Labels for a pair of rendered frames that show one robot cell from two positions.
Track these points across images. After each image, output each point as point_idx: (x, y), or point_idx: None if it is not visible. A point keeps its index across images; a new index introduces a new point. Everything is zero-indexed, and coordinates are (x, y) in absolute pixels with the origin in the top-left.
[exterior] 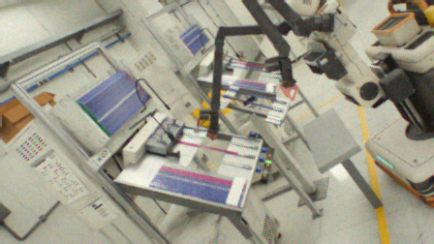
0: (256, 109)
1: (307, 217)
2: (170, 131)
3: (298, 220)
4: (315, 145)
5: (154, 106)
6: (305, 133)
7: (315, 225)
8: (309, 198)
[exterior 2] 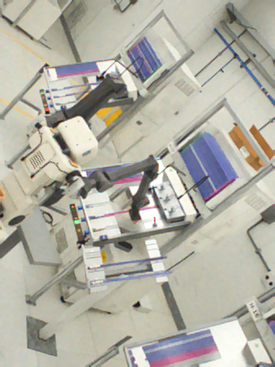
0: (120, 272)
1: (39, 303)
2: (165, 200)
3: (47, 305)
4: (39, 217)
5: (200, 210)
6: (55, 246)
7: (30, 288)
8: (41, 291)
